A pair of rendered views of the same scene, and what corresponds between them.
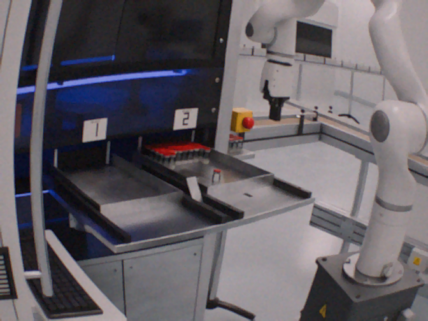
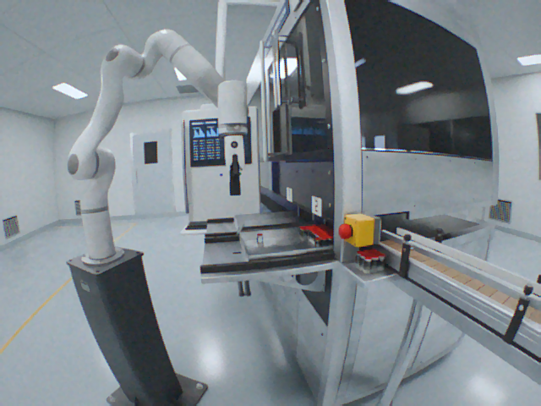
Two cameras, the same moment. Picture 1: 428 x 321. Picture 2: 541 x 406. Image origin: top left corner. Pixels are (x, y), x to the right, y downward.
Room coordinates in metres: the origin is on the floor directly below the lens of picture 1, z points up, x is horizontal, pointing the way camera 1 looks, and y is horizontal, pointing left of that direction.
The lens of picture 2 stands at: (1.99, -0.71, 1.17)
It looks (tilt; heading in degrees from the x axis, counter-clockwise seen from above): 9 degrees down; 123
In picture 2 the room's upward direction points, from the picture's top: 2 degrees counter-clockwise
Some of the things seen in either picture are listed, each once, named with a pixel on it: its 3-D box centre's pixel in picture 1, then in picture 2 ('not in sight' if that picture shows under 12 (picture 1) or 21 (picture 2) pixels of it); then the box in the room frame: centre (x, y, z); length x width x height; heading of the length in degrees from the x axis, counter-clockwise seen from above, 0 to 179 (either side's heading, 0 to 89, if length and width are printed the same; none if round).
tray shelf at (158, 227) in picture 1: (169, 192); (264, 238); (1.42, 0.11, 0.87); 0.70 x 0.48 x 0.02; 135
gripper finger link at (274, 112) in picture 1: (271, 108); not in sight; (1.49, -0.14, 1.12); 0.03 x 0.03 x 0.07; 45
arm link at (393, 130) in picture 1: (397, 153); (96, 178); (1.00, -0.40, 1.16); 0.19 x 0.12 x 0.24; 120
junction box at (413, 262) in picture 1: (418, 260); not in sight; (1.80, -1.01, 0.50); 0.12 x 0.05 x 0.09; 45
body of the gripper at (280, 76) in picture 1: (278, 77); (233, 151); (1.50, -0.15, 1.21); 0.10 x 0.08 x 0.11; 135
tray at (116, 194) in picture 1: (106, 181); (271, 221); (1.35, 0.28, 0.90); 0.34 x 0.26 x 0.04; 45
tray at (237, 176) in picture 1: (200, 167); (292, 242); (1.59, 0.03, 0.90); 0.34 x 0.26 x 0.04; 45
